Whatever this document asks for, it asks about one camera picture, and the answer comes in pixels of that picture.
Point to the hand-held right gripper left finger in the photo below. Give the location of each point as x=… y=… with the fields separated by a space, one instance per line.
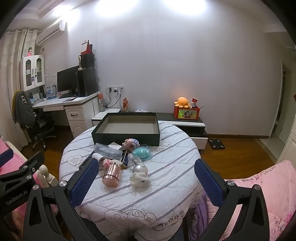
x=84 y=183

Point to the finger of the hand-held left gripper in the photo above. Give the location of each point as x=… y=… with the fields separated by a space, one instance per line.
x=32 y=164
x=5 y=157

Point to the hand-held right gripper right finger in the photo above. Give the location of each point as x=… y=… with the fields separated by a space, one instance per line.
x=208 y=183

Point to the rose gold metal cup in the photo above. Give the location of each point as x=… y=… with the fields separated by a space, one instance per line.
x=112 y=176

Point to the clear plastic case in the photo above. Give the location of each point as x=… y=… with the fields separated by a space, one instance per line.
x=107 y=150

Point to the white round-headed robot figurine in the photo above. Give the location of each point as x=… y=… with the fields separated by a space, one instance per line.
x=138 y=178

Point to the clear glass perfume bottle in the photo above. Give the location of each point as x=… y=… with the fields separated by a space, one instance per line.
x=135 y=160

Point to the dark green storage box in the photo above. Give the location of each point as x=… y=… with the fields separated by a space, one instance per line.
x=124 y=139

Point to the teal round dome toy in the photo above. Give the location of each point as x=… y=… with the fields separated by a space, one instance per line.
x=141 y=153

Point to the pink bed sheet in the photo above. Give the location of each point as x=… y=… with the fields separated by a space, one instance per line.
x=20 y=158

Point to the white plug adapter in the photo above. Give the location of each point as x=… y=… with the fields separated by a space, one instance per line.
x=98 y=158

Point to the pink white block toy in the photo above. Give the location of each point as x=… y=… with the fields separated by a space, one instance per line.
x=108 y=162

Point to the black office chair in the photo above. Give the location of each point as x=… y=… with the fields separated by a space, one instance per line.
x=42 y=129

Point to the black bathroom scale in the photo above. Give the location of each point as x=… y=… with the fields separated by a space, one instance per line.
x=216 y=144

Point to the blue yellow small box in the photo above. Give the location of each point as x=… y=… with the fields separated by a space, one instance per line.
x=124 y=164

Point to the white power adapter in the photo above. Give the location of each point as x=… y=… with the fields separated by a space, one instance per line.
x=116 y=145

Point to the grey hooded jacket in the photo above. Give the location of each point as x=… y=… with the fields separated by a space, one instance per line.
x=23 y=109

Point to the white desk with drawers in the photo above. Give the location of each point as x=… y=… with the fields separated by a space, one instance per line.
x=75 y=124

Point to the pink purple block toy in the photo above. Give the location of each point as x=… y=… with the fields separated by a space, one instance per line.
x=130 y=142

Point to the pink printed blanket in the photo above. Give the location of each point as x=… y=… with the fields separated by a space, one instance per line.
x=277 y=185

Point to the red printed storage box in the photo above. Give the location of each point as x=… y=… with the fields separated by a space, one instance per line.
x=187 y=114

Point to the blue white box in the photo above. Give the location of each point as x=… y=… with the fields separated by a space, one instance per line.
x=50 y=92

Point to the beige curtain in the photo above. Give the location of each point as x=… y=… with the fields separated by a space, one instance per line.
x=9 y=81

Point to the black keyboard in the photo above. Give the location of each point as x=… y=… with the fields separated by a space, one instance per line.
x=66 y=95

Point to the red-lidded water bottle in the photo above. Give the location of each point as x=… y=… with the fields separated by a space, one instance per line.
x=101 y=104

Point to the red white card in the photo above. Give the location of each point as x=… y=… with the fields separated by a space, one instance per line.
x=194 y=101

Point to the orange octopus plush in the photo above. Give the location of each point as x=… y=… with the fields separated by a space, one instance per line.
x=182 y=102

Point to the red snack bag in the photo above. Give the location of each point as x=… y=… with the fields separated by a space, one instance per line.
x=125 y=105

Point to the white glass-door cabinet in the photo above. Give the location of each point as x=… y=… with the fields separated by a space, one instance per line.
x=32 y=71

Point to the black computer monitor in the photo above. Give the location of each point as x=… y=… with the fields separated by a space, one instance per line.
x=68 y=80

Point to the crumpled plastic bag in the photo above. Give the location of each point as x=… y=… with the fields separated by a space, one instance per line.
x=142 y=110

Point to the black computer tower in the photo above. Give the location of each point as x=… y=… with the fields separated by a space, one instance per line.
x=87 y=82

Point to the white door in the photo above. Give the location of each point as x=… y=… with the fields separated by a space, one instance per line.
x=286 y=115

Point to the small pink doll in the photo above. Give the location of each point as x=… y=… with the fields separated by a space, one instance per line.
x=29 y=52

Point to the black box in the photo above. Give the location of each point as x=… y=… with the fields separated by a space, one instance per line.
x=87 y=60

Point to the red paper bag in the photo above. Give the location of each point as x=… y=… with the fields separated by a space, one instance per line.
x=88 y=48

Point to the white air conditioner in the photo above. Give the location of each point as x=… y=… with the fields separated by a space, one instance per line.
x=49 y=32

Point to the wooden bed post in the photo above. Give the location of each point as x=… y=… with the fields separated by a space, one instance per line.
x=46 y=172

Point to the white wall socket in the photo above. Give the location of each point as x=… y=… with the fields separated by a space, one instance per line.
x=120 y=88

